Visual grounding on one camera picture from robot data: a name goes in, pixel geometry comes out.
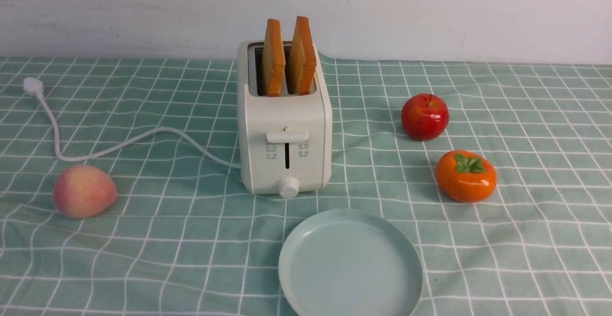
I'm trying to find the pink peach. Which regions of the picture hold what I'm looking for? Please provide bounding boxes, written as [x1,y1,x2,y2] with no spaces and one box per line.
[53,165,118,219]

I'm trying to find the white two-slot toaster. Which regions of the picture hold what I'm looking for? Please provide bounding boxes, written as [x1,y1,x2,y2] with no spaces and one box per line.
[237,41,333,199]

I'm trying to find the orange persimmon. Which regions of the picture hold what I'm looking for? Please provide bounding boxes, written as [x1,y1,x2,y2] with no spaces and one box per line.
[435,150,498,203]

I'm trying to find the red apple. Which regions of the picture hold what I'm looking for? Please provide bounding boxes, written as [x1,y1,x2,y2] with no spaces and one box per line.
[401,93,449,142]

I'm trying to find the light green round plate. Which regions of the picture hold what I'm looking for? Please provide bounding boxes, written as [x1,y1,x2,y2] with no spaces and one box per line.
[278,209,424,316]

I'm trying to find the white toaster power cable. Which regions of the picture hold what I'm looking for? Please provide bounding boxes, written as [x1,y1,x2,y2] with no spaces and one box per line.
[23,77,241,169]

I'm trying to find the green checkered tablecloth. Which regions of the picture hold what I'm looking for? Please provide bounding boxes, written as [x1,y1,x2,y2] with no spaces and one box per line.
[0,56,612,316]

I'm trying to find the toast slice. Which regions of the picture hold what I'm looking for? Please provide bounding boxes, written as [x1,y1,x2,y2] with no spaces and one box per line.
[262,18,285,97]
[287,16,317,95]

